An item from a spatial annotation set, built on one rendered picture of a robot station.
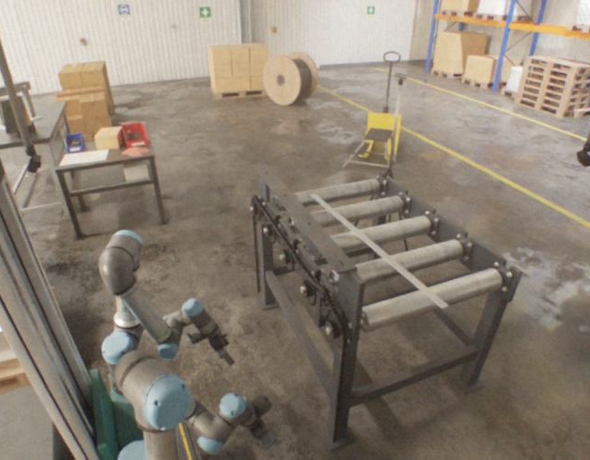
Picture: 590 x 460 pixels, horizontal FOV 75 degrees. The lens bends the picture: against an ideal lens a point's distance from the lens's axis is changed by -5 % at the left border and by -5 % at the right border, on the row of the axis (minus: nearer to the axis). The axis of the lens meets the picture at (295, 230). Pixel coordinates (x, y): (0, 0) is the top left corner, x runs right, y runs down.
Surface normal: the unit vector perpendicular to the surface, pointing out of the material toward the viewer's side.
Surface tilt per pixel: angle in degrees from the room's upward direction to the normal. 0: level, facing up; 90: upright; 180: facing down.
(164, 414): 82
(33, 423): 0
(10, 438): 0
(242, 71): 90
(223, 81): 90
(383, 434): 0
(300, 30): 90
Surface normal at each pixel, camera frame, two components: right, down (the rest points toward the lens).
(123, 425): 0.00, -0.85
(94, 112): 0.41, 0.48
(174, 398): 0.78, 0.24
